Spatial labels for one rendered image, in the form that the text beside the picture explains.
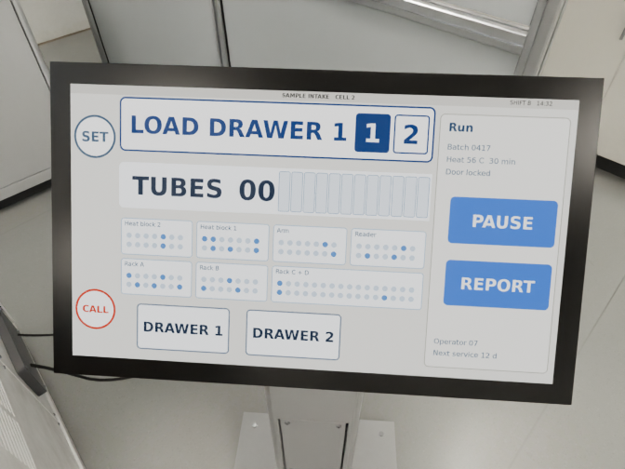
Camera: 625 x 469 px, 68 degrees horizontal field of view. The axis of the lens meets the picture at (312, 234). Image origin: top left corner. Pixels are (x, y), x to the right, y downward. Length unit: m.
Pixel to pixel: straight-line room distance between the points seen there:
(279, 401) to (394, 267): 0.40
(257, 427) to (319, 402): 0.72
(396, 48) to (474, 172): 0.77
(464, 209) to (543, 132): 0.10
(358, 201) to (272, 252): 0.10
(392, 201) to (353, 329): 0.13
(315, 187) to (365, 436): 1.11
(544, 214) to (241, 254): 0.29
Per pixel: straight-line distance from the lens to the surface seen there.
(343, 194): 0.44
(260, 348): 0.48
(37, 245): 2.23
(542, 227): 0.48
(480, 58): 1.10
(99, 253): 0.50
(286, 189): 0.45
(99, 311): 0.52
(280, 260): 0.45
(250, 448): 1.46
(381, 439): 1.47
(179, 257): 0.47
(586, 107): 0.50
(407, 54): 1.19
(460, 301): 0.47
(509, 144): 0.47
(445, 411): 1.58
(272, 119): 0.45
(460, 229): 0.46
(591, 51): 2.44
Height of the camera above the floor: 1.40
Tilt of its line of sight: 45 degrees down
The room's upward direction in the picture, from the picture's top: straight up
